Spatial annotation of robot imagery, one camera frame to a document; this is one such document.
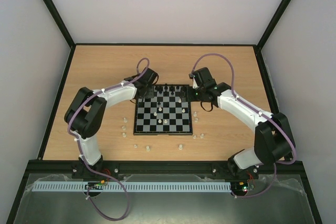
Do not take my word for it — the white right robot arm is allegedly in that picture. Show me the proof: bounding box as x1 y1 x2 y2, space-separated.
189 67 295 178

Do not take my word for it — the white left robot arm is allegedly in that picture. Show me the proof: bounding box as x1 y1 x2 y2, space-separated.
64 68 159 166

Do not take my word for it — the black frame post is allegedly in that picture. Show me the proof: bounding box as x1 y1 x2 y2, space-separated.
43 0 75 48
257 0 291 51

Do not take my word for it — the black right frame post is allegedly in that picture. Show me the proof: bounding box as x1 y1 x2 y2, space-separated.
257 0 291 51

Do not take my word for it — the light blue cable duct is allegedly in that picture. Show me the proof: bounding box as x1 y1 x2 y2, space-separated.
32 182 232 193

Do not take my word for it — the black front aluminium rail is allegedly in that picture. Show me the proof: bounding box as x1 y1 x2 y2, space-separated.
26 159 305 183

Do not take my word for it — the black left frame post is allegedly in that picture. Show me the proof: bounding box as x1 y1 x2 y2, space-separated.
43 0 75 48

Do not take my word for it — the black and grey chessboard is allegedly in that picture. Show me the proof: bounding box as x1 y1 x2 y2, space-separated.
133 84 193 135

